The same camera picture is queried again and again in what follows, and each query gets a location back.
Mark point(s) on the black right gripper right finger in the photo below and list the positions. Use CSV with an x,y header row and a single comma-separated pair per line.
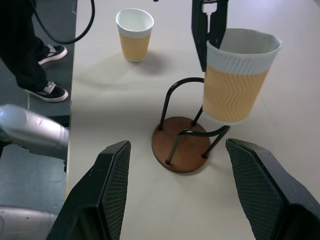
x,y
270,195

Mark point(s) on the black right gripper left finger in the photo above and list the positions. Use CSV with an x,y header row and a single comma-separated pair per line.
x,y
95,195

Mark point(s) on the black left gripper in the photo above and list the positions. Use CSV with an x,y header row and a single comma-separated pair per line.
x,y
209,7

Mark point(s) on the orange white paper cup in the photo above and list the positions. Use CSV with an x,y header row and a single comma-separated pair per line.
x,y
232,92
135,42

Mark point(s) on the black white sneaker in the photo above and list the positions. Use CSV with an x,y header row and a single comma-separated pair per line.
x,y
53,53
51,92

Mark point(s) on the person's black trousers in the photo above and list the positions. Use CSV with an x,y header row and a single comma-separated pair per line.
x,y
17,37

